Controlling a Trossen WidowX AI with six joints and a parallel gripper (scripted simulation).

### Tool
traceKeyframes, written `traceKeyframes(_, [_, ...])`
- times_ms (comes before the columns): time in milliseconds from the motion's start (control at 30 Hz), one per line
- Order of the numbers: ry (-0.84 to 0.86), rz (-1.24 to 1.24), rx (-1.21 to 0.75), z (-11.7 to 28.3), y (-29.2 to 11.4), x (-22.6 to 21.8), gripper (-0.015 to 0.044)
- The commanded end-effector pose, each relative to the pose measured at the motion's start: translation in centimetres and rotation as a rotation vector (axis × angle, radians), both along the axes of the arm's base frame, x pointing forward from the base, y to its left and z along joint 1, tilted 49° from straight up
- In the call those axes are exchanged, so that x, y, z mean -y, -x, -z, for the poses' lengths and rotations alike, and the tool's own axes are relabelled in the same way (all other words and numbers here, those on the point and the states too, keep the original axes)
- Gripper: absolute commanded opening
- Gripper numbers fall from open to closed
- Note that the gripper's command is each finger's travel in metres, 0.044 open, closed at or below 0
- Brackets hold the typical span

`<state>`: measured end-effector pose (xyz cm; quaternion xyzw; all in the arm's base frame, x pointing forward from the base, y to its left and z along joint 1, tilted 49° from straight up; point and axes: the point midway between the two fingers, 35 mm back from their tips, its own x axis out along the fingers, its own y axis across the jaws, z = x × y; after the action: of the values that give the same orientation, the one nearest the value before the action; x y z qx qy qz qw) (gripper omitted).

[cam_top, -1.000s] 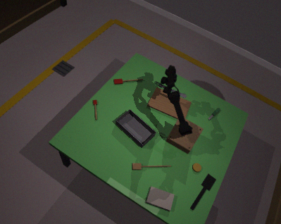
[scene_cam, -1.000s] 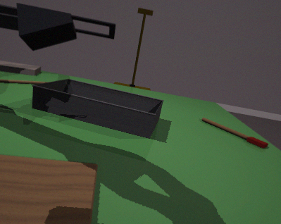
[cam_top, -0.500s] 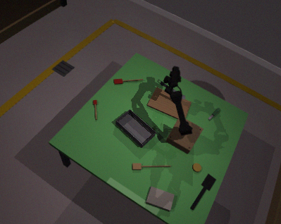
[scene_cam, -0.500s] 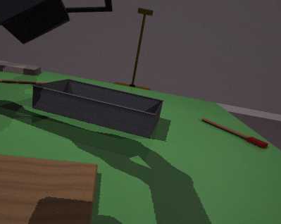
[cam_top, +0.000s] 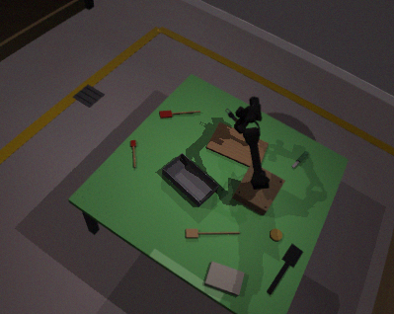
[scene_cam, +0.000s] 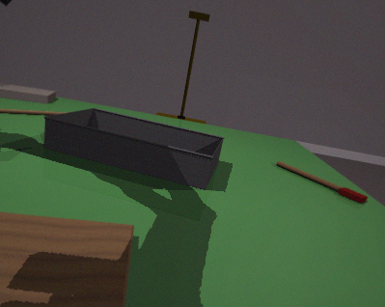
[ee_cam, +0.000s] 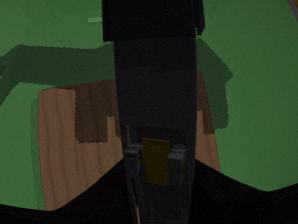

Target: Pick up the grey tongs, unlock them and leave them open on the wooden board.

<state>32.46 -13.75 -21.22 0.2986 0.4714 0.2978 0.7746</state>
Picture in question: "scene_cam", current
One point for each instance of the brown wooden board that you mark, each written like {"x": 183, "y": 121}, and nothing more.
{"x": 58, "y": 262}

